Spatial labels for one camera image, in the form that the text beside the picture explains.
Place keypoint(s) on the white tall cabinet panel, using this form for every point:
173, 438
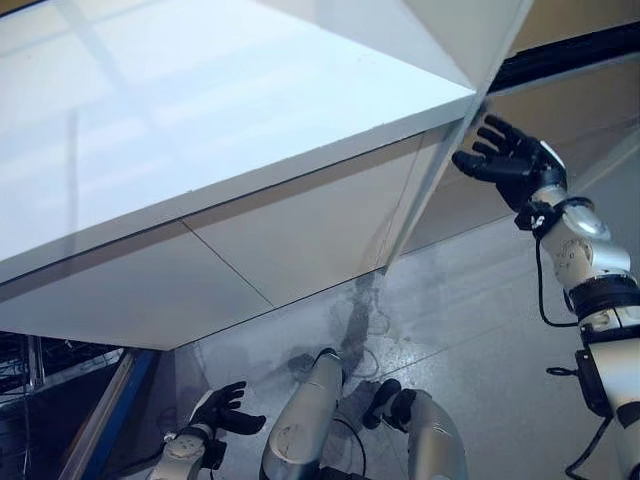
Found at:
480, 40

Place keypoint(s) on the right robot leg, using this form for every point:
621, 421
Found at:
430, 425

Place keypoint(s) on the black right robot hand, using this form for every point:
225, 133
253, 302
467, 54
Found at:
515, 165

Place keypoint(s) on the stainless steel fridge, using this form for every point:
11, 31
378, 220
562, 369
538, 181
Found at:
575, 30

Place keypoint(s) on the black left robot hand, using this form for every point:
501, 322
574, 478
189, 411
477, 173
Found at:
220, 410

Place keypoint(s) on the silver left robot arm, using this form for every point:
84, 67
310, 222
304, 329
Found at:
185, 450

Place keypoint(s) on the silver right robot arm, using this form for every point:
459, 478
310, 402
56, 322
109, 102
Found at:
590, 260

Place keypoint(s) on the dark metal frame structure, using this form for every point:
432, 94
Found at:
45, 400

